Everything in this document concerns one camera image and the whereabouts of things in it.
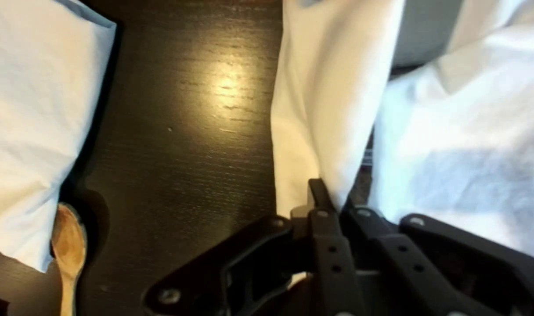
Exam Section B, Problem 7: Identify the wooden spoon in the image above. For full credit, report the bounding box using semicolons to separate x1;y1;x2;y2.
49;202;89;316

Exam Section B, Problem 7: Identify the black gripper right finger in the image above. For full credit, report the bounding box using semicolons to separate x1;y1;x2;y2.
342;204;534;316

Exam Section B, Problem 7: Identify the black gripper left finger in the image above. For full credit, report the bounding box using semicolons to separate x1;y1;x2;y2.
142;178;368;316

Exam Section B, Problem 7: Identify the white cloth towel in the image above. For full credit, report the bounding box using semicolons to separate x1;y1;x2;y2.
270;0;534;264
0;0;117;274

